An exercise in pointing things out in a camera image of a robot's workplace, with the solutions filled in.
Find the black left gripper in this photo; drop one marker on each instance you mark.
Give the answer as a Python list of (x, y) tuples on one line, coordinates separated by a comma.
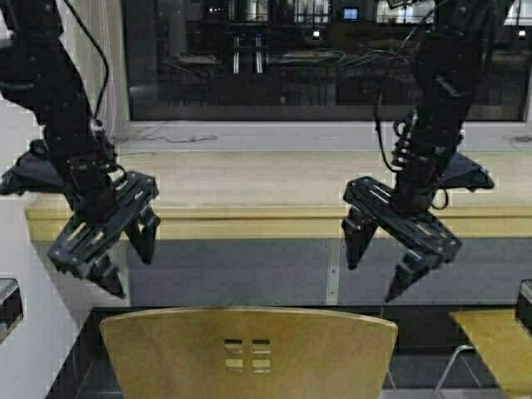
[(107, 202)]

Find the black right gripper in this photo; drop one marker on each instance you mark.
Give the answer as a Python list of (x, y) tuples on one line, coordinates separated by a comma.
[(428, 241)]

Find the beige wooden chair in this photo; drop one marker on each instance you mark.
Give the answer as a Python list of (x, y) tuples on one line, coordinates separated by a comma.
[(502, 342), (248, 352)]

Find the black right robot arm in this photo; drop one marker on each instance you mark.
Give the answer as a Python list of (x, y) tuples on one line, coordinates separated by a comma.
[(451, 60)]

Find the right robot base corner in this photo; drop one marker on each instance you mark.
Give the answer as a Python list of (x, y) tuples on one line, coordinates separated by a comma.
[(523, 306)]

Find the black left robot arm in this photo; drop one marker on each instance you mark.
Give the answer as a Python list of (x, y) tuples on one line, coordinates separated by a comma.
[(73, 157)]

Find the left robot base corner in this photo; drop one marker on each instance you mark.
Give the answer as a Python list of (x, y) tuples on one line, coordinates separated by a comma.
[(11, 306)]

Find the long beige counter table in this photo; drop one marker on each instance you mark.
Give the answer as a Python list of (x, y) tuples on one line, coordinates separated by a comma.
[(298, 195)]

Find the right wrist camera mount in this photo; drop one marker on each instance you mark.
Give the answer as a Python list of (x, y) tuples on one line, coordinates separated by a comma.
[(464, 173)]

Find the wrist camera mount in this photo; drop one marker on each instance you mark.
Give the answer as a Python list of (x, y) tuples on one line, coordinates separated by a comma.
[(33, 171), (464, 173)]

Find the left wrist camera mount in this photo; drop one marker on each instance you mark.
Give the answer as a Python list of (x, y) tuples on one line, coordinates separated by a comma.
[(33, 171)]

